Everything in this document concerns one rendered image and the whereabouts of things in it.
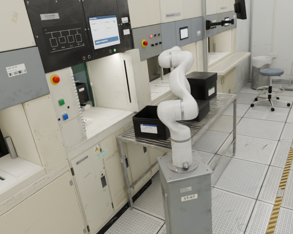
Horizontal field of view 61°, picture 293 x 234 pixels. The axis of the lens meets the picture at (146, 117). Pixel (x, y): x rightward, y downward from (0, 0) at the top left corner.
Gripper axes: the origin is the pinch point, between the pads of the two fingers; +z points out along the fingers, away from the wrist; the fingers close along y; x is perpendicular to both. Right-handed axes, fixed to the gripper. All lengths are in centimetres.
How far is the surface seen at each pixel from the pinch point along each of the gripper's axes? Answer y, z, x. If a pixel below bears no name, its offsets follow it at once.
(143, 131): 15, -34, 43
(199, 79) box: 2.3, 14.7, -32.2
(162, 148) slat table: -5, -35, 53
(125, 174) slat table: 36, -9, 77
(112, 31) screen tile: 40, -77, -19
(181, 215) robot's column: -32, -36, 92
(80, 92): 92, -41, 17
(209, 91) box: -4.5, 30.5, -27.4
